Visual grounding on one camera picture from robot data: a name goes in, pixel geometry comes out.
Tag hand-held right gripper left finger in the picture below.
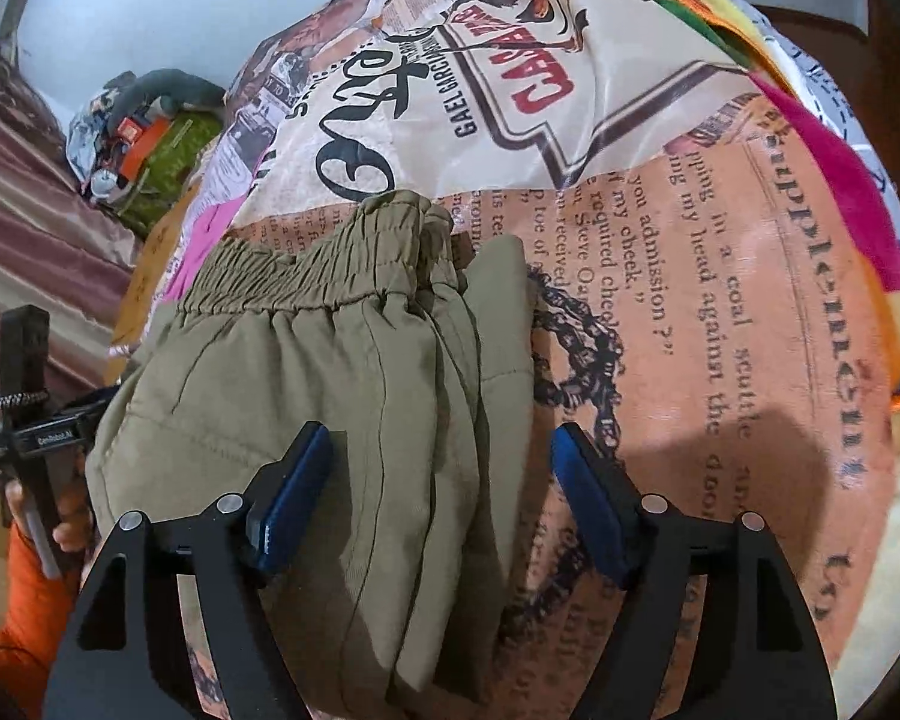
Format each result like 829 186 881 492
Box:
41 421 335 720

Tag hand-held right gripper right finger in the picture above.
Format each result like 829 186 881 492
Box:
551 422 833 720

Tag khaki pants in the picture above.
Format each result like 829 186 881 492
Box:
86 191 537 713

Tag person's left forearm orange sleeve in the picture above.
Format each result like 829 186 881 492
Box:
0 521 83 698

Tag person's left hand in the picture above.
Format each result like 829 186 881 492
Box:
4 476 95 563

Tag wooden lap desk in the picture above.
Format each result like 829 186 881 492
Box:
109 187 203 361

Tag striped brown curtain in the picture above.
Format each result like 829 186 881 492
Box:
0 45 140 466

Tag newspaper printed blanket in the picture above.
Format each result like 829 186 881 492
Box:
112 0 900 720

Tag pink garment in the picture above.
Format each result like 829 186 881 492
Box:
161 199 248 301

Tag crumpled printed bag pile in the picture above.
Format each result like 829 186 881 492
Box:
67 86 143 188

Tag green patterned bag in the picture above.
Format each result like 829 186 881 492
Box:
116 112 222 233

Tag orange box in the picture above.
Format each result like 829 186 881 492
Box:
116 118 173 173

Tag colourful fleece blanket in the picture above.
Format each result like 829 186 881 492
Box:
619 0 900 691

